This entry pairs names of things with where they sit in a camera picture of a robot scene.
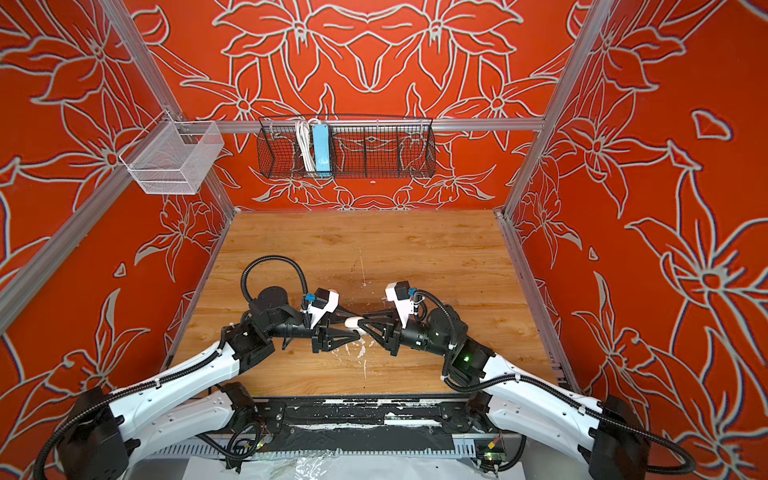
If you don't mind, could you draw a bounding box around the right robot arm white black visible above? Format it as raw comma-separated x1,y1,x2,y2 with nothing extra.
344,289,696,479

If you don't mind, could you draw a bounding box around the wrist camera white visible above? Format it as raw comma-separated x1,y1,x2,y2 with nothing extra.
385,281,417,329
304,288,339,329

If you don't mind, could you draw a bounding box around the grey slotted cable duct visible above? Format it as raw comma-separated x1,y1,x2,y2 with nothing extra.
148,439,477,461

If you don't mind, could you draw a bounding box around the white coiled cable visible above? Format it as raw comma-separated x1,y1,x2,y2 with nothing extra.
295,119,316,175

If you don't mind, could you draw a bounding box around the light blue box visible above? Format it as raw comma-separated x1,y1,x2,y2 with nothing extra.
312,123,331,177

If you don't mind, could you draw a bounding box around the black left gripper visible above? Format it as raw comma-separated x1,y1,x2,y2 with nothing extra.
266,303,361,356

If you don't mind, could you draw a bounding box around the small circuit board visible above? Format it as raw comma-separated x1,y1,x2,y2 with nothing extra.
476,439,511,474

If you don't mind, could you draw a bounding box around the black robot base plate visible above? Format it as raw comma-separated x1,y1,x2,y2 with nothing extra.
239,395,523,454

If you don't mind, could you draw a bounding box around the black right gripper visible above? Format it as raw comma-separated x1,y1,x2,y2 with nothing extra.
364,305,457,359

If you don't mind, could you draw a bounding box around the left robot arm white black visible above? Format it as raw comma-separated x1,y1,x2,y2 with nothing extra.
32,255,360,479

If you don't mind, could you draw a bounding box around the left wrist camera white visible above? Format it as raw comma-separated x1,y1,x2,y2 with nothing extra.
304,288,339,329

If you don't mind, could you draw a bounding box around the white earbud charging case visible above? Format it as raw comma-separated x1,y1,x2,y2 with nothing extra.
344,316,362,332

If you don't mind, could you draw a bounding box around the aluminium frame rail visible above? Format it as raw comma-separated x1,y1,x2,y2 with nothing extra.
495,0,614,388

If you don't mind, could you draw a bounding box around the black wire wall basket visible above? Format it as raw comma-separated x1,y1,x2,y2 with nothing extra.
256,115,437,180

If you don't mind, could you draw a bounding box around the white wire mesh basket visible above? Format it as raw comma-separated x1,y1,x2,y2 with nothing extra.
118,111,224,195

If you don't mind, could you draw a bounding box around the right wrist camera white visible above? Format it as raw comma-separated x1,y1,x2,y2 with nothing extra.
385,281,417,329

